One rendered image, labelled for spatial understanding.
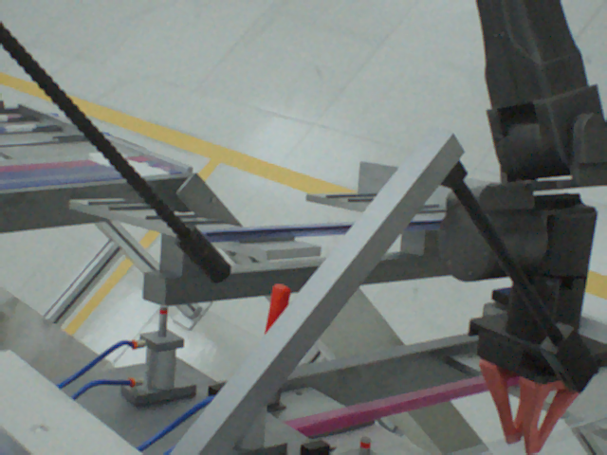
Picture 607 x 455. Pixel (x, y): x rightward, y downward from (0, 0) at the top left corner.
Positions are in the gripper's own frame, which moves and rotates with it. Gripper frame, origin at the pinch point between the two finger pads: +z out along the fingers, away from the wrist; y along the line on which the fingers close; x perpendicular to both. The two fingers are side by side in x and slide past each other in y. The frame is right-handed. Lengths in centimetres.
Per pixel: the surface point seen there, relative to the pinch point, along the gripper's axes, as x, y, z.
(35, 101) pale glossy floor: 106, -321, 22
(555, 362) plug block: -16.9, 14.5, -14.3
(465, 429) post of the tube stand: 40, -41, 23
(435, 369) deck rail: 9.3, -19.4, 2.3
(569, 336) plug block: -16.6, 15.0, -16.1
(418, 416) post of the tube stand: 30, -40, 19
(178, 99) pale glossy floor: 119, -245, 10
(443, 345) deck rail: 10.0, -19.5, -0.1
